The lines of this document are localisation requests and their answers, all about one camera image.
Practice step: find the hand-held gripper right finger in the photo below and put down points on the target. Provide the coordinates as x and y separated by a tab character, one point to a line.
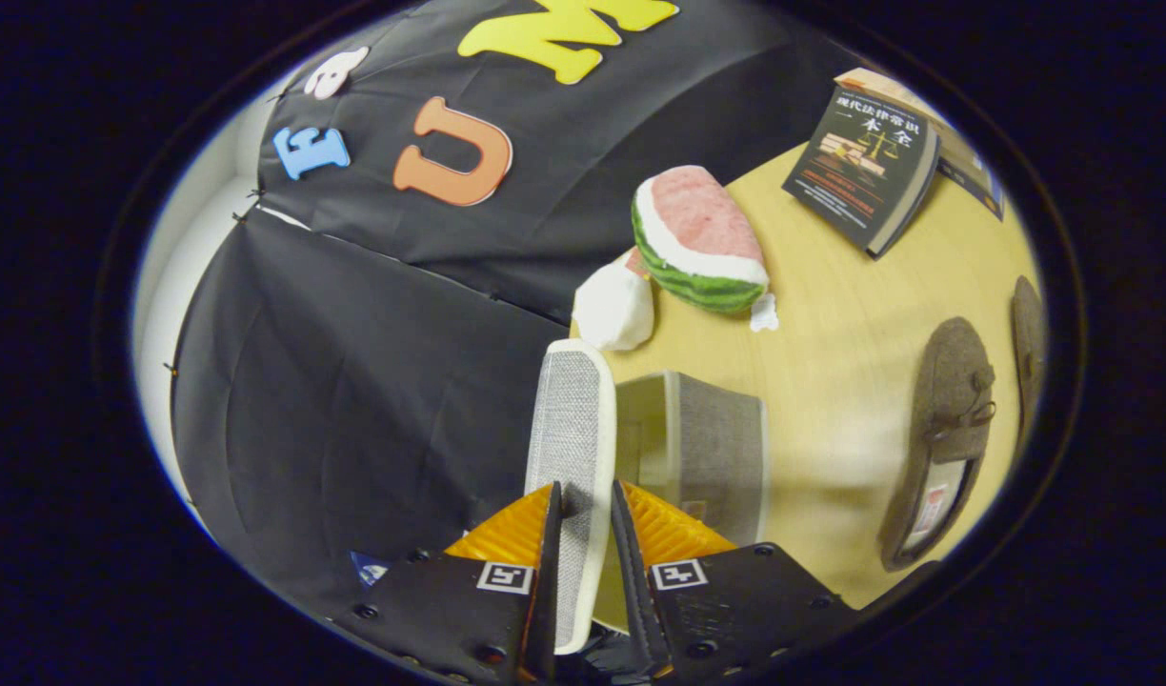
635	591

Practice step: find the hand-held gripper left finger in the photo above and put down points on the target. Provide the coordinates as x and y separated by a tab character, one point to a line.
542	591

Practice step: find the brown fuzzy shoe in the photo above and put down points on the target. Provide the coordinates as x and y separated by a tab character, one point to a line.
954	381
1026	343

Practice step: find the blue printed packet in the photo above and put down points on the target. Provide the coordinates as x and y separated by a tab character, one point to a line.
369	570

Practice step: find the white plush toy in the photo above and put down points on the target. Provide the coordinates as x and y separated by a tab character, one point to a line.
613	305

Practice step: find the watermelon slice plush toy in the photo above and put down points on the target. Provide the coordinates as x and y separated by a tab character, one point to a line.
702	229

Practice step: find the black cover book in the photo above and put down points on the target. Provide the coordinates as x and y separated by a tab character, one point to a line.
864	162

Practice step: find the blue cover book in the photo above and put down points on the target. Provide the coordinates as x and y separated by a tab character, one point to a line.
978	186

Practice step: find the tan cover book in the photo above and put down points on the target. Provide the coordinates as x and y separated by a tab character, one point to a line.
888	84

